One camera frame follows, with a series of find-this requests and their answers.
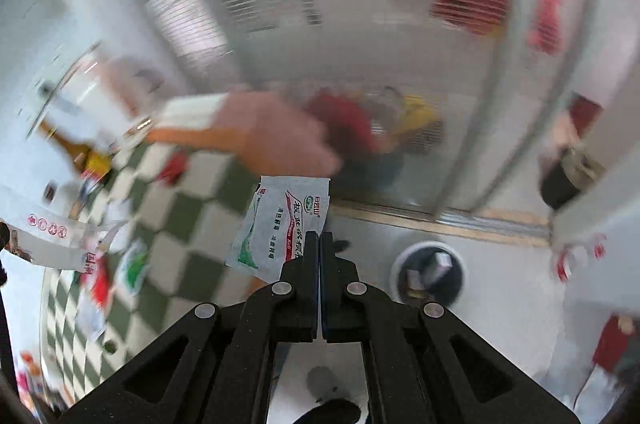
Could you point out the blurred yellow figure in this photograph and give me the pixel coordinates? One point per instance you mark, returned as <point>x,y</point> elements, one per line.
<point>419,119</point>

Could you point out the round white bin, black liner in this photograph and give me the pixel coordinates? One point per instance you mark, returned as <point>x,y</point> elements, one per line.
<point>451,280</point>

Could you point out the small red packet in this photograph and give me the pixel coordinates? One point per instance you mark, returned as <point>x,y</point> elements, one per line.
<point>173,167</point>

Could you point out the white plastic bag, red symbols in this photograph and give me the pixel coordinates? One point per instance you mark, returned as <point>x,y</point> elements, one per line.
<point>45,230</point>

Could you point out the narrow blurred red cloth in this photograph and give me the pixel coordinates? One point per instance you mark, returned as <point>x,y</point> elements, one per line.
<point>546,13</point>

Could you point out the red white packet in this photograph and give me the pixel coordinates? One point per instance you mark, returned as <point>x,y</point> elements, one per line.
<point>98,286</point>

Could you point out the black round container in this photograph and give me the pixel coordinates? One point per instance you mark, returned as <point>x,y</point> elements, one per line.
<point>562,186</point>

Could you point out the green white checkered tablecloth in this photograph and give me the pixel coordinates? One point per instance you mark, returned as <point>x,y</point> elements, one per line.
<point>200,216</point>

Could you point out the brown glass bottle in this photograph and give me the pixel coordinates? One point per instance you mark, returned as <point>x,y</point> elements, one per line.
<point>67,146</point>

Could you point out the blurred pink object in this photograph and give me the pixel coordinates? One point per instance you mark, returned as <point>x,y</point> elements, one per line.
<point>285,133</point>

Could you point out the plain white packet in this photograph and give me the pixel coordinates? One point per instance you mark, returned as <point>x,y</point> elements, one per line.
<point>93,320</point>

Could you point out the blurred dark red figure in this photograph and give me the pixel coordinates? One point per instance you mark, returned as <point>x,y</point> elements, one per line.
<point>347,123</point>

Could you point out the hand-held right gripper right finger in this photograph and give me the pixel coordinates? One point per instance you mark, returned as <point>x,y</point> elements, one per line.
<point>326,284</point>

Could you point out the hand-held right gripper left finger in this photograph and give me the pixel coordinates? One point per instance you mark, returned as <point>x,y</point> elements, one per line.
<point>313,284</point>

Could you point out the green white packet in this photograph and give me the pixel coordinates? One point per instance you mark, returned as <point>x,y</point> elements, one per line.
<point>133,270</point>

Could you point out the white sachet with green print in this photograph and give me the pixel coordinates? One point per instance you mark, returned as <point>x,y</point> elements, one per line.
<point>280,214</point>

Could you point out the yellow packet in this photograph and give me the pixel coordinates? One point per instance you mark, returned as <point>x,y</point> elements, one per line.
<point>98,161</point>

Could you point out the red white wrapper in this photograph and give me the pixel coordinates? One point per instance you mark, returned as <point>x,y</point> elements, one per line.
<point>570,260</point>

